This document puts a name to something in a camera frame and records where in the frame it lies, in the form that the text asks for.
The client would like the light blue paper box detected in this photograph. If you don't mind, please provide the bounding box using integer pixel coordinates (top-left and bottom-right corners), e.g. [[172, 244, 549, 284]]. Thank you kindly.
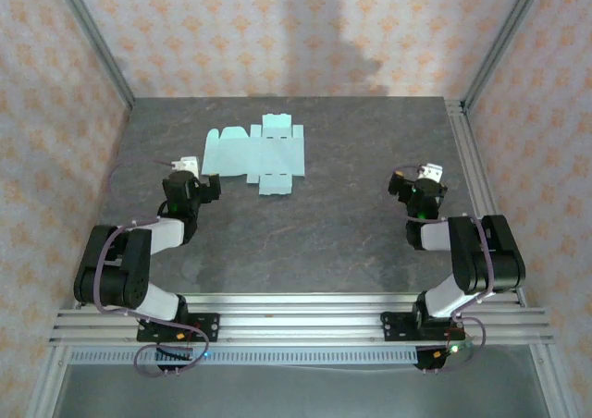
[[202, 113, 307, 196]]

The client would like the small electronics board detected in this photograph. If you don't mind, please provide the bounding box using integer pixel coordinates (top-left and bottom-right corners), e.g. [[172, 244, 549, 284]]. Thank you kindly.
[[154, 346, 196, 374], [415, 338, 474, 374]]

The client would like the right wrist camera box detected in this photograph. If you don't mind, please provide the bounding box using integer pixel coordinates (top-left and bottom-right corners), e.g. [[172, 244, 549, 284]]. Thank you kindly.
[[417, 162, 445, 184]]

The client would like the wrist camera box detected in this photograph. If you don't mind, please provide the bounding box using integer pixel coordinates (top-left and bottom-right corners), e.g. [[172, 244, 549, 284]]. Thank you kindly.
[[417, 162, 445, 184], [169, 156, 201, 175]]

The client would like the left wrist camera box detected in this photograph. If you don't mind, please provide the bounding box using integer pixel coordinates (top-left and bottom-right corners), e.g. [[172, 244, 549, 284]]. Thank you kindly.
[[169, 156, 201, 175]]

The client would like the aluminium extrusion side rail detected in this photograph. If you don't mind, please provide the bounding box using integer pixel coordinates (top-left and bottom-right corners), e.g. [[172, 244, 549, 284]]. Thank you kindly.
[[443, 97, 528, 308]]

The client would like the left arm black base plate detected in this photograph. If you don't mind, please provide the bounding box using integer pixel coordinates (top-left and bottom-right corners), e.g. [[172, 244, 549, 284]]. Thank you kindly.
[[137, 313, 220, 344]]

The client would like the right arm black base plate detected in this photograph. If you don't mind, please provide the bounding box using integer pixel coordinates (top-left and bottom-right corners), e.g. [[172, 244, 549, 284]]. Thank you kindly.
[[381, 312, 466, 343]]

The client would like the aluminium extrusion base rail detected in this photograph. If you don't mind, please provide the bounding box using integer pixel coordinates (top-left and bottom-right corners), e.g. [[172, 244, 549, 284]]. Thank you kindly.
[[48, 292, 555, 346]]

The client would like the aluminium corner post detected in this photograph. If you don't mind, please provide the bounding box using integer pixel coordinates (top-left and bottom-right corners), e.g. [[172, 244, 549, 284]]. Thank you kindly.
[[48, 0, 136, 110], [461, 0, 551, 115]]

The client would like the slotted grey cable duct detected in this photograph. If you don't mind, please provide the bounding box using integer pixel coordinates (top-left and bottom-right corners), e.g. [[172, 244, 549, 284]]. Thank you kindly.
[[68, 348, 420, 366]]

